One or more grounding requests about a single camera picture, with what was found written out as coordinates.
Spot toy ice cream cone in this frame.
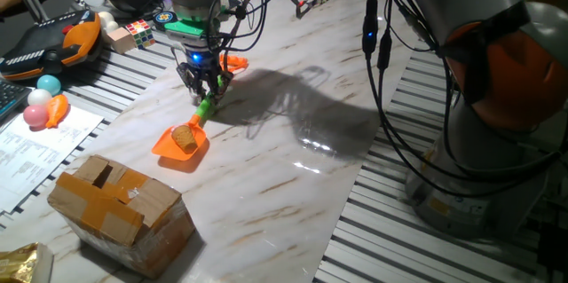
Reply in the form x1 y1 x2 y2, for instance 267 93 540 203
170 124 200 154

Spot cardboard box with orange tape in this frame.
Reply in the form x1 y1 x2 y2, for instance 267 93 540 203
47 153 197 279

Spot marble pattern mat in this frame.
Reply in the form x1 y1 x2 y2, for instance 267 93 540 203
0 0 405 283

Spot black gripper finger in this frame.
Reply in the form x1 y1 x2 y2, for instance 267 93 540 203
208 72 234 100
177 65 203 98

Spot teal ball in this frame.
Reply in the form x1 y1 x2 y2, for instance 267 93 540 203
35 74 62 97

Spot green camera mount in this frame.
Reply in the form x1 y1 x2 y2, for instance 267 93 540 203
163 16 218 39

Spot small circuit board with wires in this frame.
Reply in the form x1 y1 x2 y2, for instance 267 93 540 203
295 0 332 20

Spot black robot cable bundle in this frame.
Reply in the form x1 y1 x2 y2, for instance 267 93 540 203
206 0 568 198

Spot black round puck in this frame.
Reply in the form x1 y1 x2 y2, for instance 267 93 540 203
153 11 178 28

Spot gold foil packet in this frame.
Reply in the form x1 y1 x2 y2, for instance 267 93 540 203
0 241 55 283

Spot orange green toy shovel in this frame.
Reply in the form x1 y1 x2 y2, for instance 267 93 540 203
150 53 249 162

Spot white round figure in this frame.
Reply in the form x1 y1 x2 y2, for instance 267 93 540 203
97 11 120 35

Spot pink ball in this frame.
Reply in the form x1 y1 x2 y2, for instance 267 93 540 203
22 104 50 129

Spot orange toy carrot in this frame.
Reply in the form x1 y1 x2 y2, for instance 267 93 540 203
45 93 70 130

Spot black orange teach pendant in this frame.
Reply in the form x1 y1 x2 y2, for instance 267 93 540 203
0 9 104 82

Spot white ball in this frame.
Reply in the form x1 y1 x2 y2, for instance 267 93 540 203
27 88 53 107

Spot wooden cube block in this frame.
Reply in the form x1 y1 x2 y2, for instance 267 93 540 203
107 27 138 55

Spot printed paper sheet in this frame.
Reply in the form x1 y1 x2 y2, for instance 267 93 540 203
0 105 105 216

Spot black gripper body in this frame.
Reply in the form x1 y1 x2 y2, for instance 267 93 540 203
179 36 223 78

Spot rubiks cube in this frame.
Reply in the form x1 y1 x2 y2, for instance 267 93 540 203
124 19 157 51

